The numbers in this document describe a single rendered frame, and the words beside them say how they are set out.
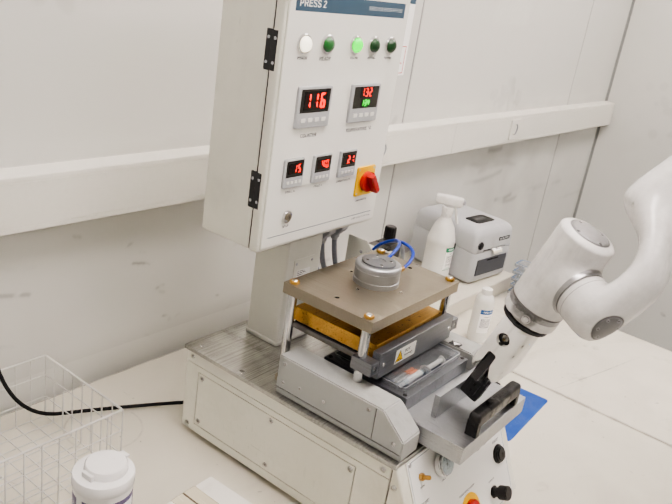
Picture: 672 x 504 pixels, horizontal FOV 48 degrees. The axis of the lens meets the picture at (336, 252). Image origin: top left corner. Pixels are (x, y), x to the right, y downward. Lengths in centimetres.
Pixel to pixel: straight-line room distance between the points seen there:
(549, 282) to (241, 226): 49
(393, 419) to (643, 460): 72
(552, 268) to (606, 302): 9
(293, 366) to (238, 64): 48
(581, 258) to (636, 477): 69
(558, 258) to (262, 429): 57
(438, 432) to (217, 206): 50
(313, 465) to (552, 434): 62
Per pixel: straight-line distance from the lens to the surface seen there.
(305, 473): 128
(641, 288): 105
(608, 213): 368
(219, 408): 137
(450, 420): 121
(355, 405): 117
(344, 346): 123
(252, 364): 134
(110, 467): 114
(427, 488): 122
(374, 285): 124
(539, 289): 109
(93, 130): 143
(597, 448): 170
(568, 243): 106
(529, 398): 180
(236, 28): 119
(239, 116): 120
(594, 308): 104
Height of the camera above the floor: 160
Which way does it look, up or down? 21 degrees down
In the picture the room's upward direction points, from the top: 9 degrees clockwise
